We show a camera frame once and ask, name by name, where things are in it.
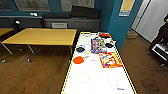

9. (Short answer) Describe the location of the yellow wall poster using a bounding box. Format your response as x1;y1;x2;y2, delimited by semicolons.
118;0;136;18

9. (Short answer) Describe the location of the red Hedbanz game box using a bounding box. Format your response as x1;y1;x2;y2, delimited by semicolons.
98;51;124;69

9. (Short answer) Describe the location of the person in dark clothes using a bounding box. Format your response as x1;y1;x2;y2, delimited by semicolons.
148;26;168;53

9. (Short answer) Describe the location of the small flat orange bowl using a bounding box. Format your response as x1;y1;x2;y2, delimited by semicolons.
72;55;85;65

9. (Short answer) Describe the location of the small black rounded object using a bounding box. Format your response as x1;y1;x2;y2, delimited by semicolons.
14;20;21;28

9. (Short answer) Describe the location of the large interior window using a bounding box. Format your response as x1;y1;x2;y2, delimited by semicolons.
59;0;96;13

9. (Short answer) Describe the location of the small white ledge object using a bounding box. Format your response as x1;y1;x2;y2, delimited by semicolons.
29;12;39;17

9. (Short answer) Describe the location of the red flat tray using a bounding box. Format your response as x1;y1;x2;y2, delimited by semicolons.
98;32;111;38

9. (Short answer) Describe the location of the small black bowl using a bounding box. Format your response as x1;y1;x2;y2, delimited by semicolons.
104;42;115;49

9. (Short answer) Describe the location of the black bowl blue rim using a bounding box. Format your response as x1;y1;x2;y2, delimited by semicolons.
75;46;86;54

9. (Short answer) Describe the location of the wooden top office table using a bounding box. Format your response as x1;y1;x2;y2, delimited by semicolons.
0;27;15;56
1;27;78;64

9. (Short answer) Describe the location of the dark grey sofa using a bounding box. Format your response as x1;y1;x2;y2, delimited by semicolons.
0;5;101;33

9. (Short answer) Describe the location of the black wheeled cart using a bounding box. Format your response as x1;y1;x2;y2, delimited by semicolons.
150;42;168;64

